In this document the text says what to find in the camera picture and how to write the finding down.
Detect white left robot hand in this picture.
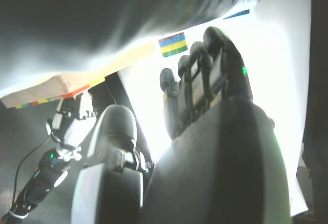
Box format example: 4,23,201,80
71,26,292,224

